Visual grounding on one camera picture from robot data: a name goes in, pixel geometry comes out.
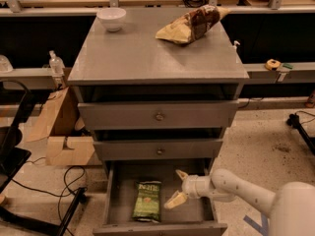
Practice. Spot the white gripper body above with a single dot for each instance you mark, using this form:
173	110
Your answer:
191	186

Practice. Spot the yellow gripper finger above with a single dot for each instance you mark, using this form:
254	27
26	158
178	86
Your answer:
177	199
182	175

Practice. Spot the green jalapeno chip bag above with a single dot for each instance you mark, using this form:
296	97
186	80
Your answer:
147	206

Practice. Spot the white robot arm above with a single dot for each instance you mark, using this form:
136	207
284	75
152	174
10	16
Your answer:
290	210

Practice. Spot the grey open bottom drawer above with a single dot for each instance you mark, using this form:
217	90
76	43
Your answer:
194	218

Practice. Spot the grey top drawer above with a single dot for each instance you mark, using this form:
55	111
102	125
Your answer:
157	115

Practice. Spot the grey drawer cabinet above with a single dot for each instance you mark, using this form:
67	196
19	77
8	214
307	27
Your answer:
132	65

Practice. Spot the grey middle drawer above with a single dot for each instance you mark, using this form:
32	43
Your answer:
157	149

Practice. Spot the brown yellow chip bag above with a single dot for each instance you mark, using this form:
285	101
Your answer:
192	25

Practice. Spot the black stand leg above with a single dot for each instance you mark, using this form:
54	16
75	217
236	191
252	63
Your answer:
293	121

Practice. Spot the cardboard box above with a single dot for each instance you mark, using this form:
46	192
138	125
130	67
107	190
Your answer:
59	124

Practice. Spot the small white pump bottle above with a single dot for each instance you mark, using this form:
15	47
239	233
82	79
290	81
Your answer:
236	44

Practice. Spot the green small object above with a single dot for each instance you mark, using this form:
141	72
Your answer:
288	66

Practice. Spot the clear sanitizer bottle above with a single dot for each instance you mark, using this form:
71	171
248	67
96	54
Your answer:
56	64

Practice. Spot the white bowl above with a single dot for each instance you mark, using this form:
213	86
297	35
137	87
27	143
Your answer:
112	19

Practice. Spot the black chair frame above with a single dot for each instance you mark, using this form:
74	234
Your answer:
12	158

